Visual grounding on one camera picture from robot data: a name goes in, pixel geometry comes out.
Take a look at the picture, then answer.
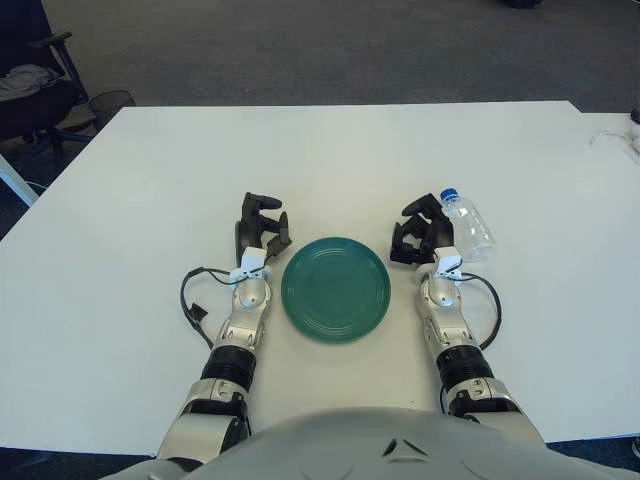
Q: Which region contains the white desk panel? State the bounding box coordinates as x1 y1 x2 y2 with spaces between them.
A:
0 164 39 207

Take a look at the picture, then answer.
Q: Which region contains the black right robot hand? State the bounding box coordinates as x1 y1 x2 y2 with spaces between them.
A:
388 192 464 280

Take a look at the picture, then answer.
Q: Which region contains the grey robot torso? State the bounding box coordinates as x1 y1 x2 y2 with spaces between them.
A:
114 407 640 480

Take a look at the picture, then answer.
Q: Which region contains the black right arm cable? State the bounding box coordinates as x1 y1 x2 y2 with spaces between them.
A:
457 272 503 351

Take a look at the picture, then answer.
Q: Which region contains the black wire mesh bin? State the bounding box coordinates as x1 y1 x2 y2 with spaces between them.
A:
88 89 137 132

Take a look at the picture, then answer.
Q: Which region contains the black office chair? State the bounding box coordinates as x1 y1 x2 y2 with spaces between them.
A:
0 0 99 166

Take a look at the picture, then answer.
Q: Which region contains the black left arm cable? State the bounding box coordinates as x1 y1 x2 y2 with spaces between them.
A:
179 267 241 351

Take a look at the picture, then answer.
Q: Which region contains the grey cloth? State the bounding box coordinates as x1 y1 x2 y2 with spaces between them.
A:
0 63 61 99

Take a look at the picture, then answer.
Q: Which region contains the green ribbed plate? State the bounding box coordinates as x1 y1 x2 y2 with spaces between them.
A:
280 237 393 344

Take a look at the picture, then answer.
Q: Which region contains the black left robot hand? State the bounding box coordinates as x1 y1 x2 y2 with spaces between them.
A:
230 191 295 281

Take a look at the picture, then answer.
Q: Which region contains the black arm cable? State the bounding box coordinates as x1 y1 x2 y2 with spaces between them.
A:
179 267 241 351
457 272 503 351

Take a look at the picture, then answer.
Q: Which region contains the clear plastic bottle blue cap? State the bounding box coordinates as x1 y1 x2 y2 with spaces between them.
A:
438 187 497 264

